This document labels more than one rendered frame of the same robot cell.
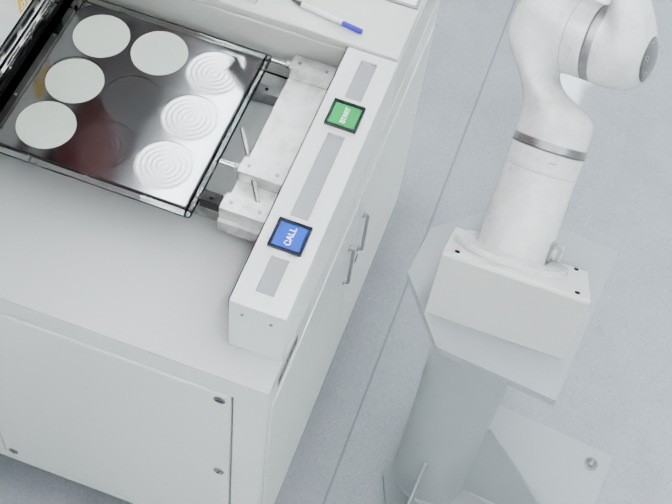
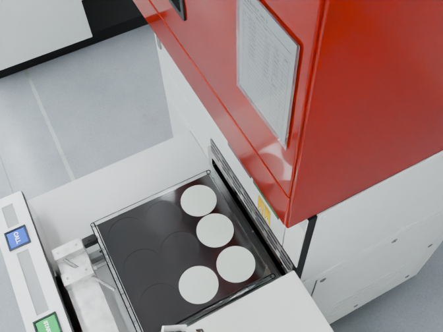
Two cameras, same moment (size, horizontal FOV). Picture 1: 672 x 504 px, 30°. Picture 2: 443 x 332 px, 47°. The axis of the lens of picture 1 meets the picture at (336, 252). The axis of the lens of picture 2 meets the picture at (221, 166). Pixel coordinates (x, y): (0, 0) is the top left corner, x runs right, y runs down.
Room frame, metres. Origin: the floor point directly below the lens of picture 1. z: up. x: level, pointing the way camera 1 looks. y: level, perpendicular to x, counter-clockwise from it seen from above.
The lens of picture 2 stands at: (1.86, 0.14, 2.14)
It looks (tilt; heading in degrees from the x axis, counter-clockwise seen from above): 57 degrees down; 142
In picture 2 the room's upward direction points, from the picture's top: 3 degrees counter-clockwise
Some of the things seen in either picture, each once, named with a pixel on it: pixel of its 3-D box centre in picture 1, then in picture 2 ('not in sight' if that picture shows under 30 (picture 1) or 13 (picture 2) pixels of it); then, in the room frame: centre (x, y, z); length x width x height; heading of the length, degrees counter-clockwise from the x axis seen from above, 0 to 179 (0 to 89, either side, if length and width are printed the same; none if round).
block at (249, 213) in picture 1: (245, 211); (68, 250); (1.14, 0.16, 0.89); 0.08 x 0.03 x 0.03; 78
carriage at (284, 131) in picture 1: (278, 151); (91, 305); (1.30, 0.12, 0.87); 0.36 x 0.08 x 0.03; 168
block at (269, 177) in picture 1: (262, 175); (78, 275); (1.22, 0.14, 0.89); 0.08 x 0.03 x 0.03; 78
